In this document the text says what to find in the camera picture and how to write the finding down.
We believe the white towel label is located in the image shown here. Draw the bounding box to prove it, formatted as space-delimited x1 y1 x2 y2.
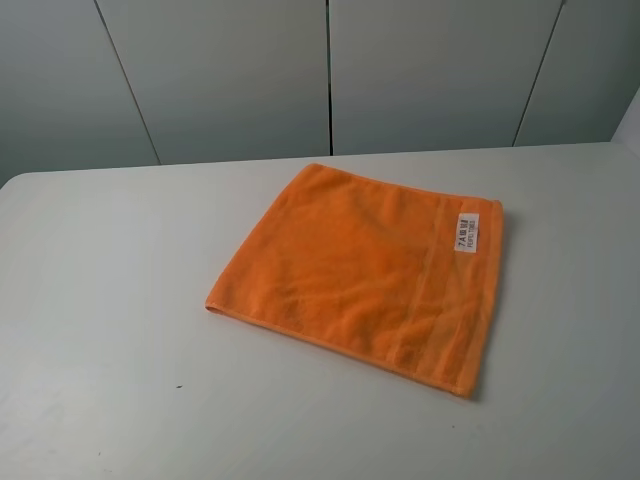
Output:
454 213 480 253

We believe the orange terry towel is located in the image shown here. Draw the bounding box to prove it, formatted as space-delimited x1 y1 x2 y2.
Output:
205 164 504 398

